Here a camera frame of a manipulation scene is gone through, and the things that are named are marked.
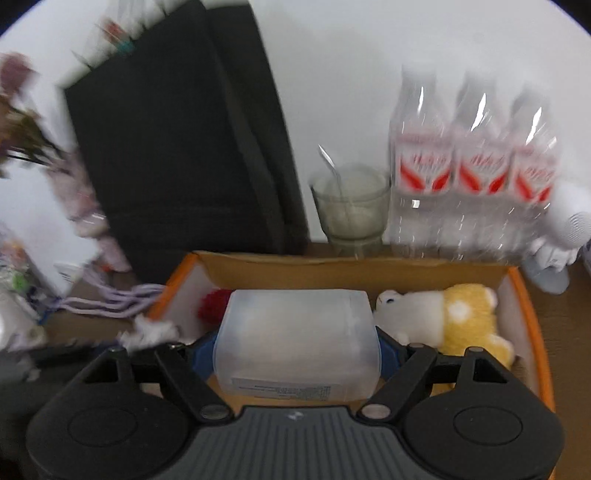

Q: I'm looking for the left water bottle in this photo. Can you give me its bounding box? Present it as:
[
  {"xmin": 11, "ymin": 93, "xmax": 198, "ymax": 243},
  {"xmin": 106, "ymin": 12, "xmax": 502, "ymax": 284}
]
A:
[{"xmin": 389, "ymin": 66, "xmax": 453, "ymax": 258}]

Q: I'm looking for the white tissue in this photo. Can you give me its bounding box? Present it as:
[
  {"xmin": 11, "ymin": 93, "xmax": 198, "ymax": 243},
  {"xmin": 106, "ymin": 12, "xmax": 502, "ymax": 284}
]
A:
[{"xmin": 117, "ymin": 314, "xmax": 180, "ymax": 353}]

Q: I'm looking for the red orange cardboard box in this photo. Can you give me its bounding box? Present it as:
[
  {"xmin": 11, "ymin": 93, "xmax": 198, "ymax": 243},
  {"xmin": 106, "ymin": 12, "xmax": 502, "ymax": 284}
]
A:
[{"xmin": 148, "ymin": 252, "xmax": 555, "ymax": 408}]

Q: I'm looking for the white detergent jug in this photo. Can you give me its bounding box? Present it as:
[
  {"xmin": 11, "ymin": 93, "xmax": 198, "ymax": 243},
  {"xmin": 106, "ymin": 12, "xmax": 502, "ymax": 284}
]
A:
[{"xmin": 1, "ymin": 220, "xmax": 98, "ymax": 296}]

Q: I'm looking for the right water bottle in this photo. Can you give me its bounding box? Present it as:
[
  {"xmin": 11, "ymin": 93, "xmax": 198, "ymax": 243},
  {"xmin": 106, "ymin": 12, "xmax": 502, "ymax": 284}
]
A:
[{"xmin": 505, "ymin": 86, "xmax": 559, "ymax": 263}]

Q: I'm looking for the water bottle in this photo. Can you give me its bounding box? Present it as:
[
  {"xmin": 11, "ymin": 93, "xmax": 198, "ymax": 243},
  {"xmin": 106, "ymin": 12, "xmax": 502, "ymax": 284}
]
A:
[
  {"xmin": 389, "ymin": 66, "xmax": 453, "ymax": 258},
  {"xmin": 452, "ymin": 72, "xmax": 510, "ymax": 261},
  {"xmin": 505, "ymin": 86, "xmax": 559, "ymax": 263}
]

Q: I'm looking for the glass cup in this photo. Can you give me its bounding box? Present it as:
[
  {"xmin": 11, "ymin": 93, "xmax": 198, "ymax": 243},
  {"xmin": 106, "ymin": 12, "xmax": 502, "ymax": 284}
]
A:
[{"xmin": 308, "ymin": 164, "xmax": 392, "ymax": 259}]

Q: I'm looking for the glass straw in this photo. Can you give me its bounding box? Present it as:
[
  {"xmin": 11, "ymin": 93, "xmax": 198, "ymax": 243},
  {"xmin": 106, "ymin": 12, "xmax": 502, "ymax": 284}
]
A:
[{"xmin": 318, "ymin": 145, "xmax": 351, "ymax": 220}]

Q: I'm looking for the black paper bag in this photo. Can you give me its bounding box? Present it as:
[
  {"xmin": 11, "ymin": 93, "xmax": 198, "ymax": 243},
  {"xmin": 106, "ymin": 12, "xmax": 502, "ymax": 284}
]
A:
[{"xmin": 64, "ymin": 1, "xmax": 308, "ymax": 283}]

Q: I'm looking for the yellow white plush toy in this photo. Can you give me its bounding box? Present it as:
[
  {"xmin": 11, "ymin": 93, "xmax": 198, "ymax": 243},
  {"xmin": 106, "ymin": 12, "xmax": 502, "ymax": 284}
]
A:
[{"xmin": 374, "ymin": 284, "xmax": 515, "ymax": 368}]

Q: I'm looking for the middle water bottle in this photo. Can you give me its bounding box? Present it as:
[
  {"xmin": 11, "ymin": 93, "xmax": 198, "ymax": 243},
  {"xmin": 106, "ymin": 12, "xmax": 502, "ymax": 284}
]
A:
[{"xmin": 452, "ymin": 72, "xmax": 510, "ymax": 261}]

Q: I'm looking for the red artificial rose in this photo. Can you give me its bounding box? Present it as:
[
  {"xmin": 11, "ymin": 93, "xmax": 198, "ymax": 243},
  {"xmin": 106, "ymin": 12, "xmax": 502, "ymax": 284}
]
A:
[{"xmin": 197, "ymin": 289, "xmax": 233, "ymax": 328}]

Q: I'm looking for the white astronaut speaker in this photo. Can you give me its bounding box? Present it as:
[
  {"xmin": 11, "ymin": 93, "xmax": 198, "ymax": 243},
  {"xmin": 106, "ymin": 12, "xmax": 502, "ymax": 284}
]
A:
[{"xmin": 521, "ymin": 179, "xmax": 590, "ymax": 295}]

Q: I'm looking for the mottled purple vase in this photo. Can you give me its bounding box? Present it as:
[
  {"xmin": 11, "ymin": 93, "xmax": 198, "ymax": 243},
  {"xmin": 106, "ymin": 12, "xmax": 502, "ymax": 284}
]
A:
[{"xmin": 45, "ymin": 149, "xmax": 131, "ymax": 273}]

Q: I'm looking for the lilac rope cord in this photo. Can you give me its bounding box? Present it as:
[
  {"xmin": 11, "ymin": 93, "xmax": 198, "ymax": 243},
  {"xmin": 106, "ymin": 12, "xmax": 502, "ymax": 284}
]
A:
[{"xmin": 43, "ymin": 267, "xmax": 167, "ymax": 319}]

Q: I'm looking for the translucent cotton swab box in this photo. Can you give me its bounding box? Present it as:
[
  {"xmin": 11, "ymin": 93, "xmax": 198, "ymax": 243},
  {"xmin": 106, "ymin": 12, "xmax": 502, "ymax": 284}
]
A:
[{"xmin": 213, "ymin": 289, "xmax": 381, "ymax": 402}]

